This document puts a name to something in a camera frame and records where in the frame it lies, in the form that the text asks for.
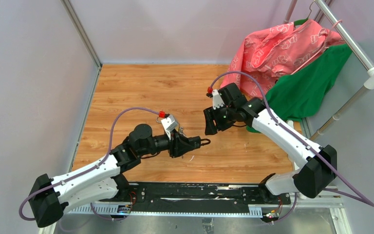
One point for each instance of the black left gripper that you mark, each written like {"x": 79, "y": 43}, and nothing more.
{"x": 178, "y": 145}

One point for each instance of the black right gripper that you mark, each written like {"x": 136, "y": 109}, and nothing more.
{"x": 211, "y": 114}

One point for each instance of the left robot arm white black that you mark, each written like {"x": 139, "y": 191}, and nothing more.
{"x": 52, "y": 197}

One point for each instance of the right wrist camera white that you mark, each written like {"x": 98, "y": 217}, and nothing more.
{"x": 217, "y": 101}

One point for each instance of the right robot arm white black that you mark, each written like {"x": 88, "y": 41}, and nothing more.
{"x": 314, "y": 162}

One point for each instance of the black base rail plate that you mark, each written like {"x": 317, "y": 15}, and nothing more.
{"x": 192, "y": 199}

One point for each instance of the green garment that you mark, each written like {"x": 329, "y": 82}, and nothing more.
{"x": 296, "y": 85}

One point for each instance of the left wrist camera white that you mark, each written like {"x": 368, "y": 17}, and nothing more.
{"x": 168, "y": 121}

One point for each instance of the pink patterned garment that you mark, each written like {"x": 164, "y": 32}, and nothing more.
{"x": 266, "y": 55}

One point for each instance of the metal clothes rack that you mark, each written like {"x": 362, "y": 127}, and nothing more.
{"x": 346, "y": 117}

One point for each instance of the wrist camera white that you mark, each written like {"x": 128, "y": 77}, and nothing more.
{"x": 217, "y": 101}
{"x": 168, "y": 121}

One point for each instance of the aluminium corner frame post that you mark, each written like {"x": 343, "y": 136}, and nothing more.
{"x": 81, "y": 32}

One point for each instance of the black padlock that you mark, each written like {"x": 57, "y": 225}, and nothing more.
{"x": 201, "y": 141}

